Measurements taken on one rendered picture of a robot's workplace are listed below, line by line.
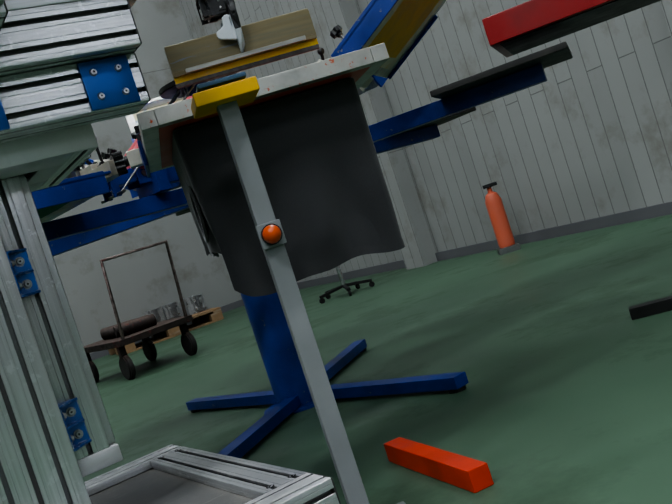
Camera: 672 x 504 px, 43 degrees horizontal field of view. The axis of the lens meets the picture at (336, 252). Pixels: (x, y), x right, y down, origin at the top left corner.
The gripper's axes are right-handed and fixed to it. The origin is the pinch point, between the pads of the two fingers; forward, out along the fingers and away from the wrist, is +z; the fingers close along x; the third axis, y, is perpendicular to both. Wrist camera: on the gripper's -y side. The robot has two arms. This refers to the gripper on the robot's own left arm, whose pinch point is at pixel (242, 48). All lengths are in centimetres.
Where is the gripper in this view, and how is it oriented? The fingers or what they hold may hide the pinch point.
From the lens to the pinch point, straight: 210.7
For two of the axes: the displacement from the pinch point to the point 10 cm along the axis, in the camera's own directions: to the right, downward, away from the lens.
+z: 3.1, 9.5, 0.3
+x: 1.9, -0.2, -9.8
